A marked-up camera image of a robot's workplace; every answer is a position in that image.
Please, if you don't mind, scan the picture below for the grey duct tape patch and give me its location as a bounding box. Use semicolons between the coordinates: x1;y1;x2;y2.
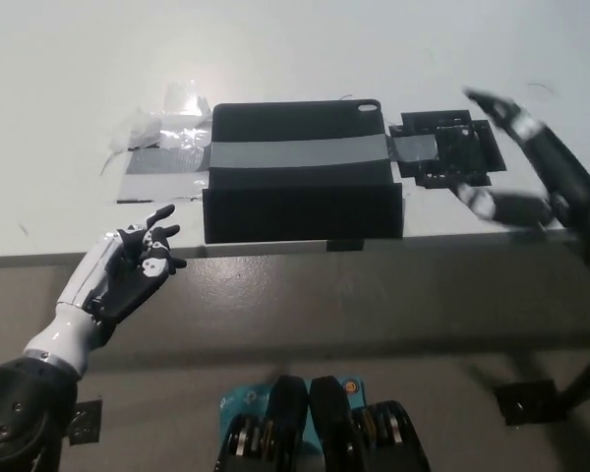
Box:
124;146;212;177

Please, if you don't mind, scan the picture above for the short grey tape piece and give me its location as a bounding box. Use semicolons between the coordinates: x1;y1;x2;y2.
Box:
388;134;443;164

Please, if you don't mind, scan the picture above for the black tape piece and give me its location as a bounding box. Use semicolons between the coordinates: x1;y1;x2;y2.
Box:
325;238;366;253

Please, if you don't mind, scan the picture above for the black box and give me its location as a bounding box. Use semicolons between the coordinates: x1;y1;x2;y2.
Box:
201;99;405;245

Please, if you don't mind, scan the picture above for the teal circuit board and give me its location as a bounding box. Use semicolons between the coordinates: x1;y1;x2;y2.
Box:
217;375;366;444

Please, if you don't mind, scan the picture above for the black stepped plastic plate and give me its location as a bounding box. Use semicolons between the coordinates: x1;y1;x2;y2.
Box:
386;109;508;190

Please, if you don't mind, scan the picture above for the small black table bracket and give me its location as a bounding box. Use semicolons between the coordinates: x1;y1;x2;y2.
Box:
67;398;104;446

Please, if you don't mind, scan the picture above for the large black table bracket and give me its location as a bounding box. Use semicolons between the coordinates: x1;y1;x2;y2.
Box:
493;379;570;427

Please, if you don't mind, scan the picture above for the black table leg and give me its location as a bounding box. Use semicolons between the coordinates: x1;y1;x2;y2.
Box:
558;337;590;420

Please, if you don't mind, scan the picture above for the grey tape strip across cover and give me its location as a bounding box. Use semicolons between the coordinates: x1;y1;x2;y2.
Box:
205;133;392;172

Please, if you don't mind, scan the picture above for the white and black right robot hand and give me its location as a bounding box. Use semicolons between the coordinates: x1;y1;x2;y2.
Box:
451;87;590;250

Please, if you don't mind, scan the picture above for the clear plastic wrap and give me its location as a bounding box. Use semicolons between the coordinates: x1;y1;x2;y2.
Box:
96;80;213;176

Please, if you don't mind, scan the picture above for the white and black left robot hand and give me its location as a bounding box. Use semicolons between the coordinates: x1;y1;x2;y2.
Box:
56;205;188;347

